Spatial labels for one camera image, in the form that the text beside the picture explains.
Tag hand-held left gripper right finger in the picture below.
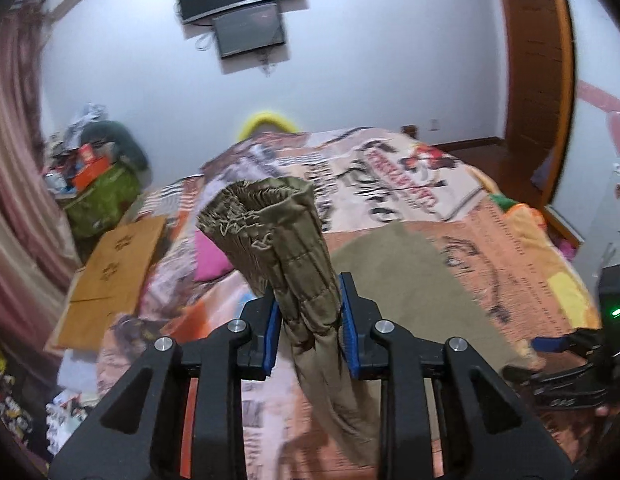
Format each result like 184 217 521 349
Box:
339 272 575 480

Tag striped pink curtain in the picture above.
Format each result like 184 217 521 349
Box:
0 0 83 356

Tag flat cardboard box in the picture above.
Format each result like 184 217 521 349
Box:
54 216 167 351

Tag green storage bag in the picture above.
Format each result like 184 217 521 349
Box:
65 160 143 241

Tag yellow hoop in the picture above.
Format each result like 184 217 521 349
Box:
238 111 298 141

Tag pile of clothes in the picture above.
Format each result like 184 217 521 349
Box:
65 104 108 133

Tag olive green pants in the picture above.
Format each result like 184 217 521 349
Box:
196 176 533 467

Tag grey plush pillow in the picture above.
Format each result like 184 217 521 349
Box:
80 120 151 173

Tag white paper pile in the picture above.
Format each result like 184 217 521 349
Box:
45 350 103 441

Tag orange box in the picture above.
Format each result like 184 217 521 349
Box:
70 157 113 191

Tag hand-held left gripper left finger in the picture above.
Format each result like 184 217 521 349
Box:
49 290 281 480

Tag pink garment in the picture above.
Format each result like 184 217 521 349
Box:
192 230 235 283

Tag printed bed sheet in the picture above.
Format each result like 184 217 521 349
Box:
95 127 605 480

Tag wooden door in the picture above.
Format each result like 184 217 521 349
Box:
492 0 575 211

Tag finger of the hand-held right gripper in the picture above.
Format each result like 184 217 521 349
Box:
502 362 598 391
530 329 603 361

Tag black patterned cloth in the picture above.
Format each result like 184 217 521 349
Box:
0 342 38 456

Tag white appliance with stickers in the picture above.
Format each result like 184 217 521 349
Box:
572 162 620 301

